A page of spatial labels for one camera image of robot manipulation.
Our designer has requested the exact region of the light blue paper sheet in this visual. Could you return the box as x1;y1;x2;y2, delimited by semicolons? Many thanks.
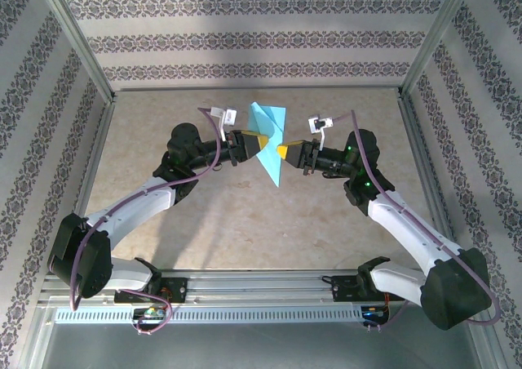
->
247;101;287;189

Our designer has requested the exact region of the grey sheet metal panel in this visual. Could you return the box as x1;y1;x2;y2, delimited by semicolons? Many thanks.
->
38;305;497;369

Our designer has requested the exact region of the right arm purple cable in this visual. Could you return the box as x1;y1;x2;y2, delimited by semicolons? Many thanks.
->
332;110;502;331

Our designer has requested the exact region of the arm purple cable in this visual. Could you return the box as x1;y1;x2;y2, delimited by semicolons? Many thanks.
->
69;106;223;336
332;110;502;331

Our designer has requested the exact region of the thin aluminium table-edge rail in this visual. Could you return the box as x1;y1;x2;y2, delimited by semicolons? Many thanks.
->
113;86;403;93

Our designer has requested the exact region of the aluminium side rail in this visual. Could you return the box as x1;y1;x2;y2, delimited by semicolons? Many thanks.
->
55;93;117;275
396;91;465;271

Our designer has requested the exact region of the long aluminium mounting rail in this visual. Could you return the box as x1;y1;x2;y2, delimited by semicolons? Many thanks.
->
38;269;481;307

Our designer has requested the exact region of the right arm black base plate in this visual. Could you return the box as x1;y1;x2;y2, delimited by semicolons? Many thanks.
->
330;274;407;304

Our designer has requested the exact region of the aluminium frame post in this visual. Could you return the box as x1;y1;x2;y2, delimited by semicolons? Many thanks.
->
399;0;480;100
34;0;117;104

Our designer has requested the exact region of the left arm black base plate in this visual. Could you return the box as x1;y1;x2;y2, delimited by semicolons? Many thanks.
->
113;278;189;305

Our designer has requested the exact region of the white slotted cable duct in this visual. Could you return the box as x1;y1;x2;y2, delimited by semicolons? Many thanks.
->
54;306;365;325

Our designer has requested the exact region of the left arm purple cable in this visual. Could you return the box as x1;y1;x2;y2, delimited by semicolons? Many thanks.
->
69;106;223;336

